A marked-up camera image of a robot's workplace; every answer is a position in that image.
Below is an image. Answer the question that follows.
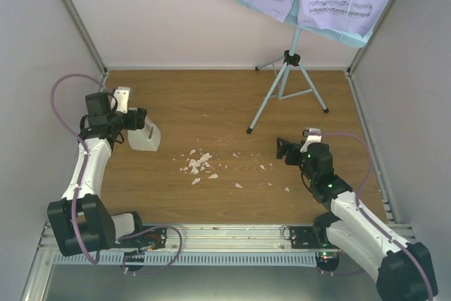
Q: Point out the white metronome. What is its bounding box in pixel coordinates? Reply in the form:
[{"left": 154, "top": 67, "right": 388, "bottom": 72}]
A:
[{"left": 128, "top": 107, "right": 161, "bottom": 152}]

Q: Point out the light blue music stand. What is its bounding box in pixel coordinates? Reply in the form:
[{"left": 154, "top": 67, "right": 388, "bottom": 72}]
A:
[{"left": 235, "top": 0, "right": 399, "bottom": 135}]

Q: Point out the clear metronome cover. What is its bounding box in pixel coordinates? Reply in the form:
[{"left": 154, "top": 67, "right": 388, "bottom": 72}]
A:
[{"left": 142, "top": 117, "right": 161, "bottom": 152}]

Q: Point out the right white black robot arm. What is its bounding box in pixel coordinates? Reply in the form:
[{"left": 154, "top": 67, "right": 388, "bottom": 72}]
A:
[{"left": 276, "top": 130, "right": 438, "bottom": 300}]

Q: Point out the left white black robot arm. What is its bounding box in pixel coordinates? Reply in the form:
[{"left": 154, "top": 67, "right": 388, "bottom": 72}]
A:
[{"left": 47, "top": 87, "right": 147, "bottom": 257}]

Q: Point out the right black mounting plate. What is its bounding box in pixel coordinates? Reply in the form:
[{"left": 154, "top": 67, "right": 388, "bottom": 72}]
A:
[{"left": 289, "top": 226, "right": 321, "bottom": 250}]

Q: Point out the black mounting plate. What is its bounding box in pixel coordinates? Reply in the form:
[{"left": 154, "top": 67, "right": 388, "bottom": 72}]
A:
[
  {"left": 289, "top": 226, "right": 321, "bottom": 250},
  {"left": 139, "top": 228, "right": 167, "bottom": 251}
]

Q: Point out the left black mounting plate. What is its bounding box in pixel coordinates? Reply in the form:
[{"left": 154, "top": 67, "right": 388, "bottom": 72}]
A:
[{"left": 139, "top": 228, "right": 167, "bottom": 251}]

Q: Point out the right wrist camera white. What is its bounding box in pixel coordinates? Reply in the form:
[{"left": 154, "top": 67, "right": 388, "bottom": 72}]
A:
[{"left": 300, "top": 128, "right": 322, "bottom": 153}]

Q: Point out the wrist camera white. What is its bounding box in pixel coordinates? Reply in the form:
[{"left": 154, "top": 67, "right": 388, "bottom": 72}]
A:
[
  {"left": 300, "top": 128, "right": 322, "bottom": 153},
  {"left": 111, "top": 87, "right": 132, "bottom": 114}
]

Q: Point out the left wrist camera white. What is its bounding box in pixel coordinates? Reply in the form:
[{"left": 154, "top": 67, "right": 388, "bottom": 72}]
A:
[{"left": 111, "top": 87, "right": 132, "bottom": 114}]

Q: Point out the grey cable duct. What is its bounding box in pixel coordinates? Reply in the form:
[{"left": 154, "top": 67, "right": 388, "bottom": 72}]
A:
[{"left": 52, "top": 252, "right": 318, "bottom": 266}]

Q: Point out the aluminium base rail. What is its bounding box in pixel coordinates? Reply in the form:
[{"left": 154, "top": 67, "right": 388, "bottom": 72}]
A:
[{"left": 38, "top": 221, "right": 413, "bottom": 256}]

